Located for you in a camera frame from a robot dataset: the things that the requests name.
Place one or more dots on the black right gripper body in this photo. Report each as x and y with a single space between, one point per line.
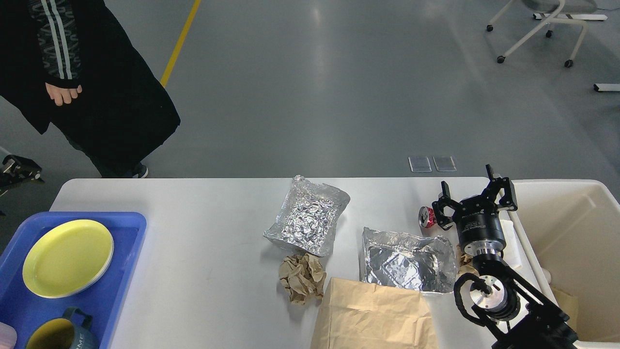
479 226

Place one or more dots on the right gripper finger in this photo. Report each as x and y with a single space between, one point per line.
500 192
444 208

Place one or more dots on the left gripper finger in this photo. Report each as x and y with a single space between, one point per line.
16 170

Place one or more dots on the yellow-green plastic plate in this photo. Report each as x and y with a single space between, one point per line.
81 230

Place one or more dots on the pink mug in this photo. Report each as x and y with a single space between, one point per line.
8 336

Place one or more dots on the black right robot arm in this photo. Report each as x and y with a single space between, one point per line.
497 297

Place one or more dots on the person's bare hand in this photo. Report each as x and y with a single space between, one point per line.
62 96

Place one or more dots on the crushed red soda can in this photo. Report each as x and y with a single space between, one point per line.
427 217

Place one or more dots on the small crumpled brown paper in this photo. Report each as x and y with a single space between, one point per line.
465 262

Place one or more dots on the flattened foil tray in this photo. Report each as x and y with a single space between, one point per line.
403 260

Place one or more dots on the floor outlet plates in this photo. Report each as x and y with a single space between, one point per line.
425 164

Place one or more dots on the cream plastic bin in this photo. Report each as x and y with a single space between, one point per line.
570 232

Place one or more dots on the white round plate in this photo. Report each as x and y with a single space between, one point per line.
60 270

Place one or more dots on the person in black coat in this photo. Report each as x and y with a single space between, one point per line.
123 113

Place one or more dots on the brown paper bag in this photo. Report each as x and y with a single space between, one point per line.
358 315

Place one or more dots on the crumpled foil tray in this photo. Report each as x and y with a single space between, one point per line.
307 220

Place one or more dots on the blue plastic tray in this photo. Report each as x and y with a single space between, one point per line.
25 311

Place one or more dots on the white bar on floor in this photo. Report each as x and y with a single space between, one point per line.
606 87

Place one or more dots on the crumpled brown paper ball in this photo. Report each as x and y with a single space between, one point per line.
303 278

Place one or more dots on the blue-grey mug yellow inside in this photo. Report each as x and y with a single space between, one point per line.
70 331

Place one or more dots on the white office chair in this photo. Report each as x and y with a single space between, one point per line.
550 12

